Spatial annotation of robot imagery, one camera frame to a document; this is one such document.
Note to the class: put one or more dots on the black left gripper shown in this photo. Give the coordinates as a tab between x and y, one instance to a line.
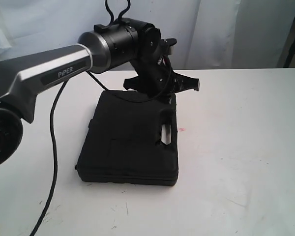
167	82

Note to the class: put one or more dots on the black plastic tool case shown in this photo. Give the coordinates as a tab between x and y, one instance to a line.
131	139

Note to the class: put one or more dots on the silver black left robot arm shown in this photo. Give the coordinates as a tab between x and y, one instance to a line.
104	48

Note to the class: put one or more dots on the white backdrop curtain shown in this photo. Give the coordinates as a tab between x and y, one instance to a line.
211	34

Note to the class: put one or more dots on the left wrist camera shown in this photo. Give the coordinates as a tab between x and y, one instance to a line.
166	45

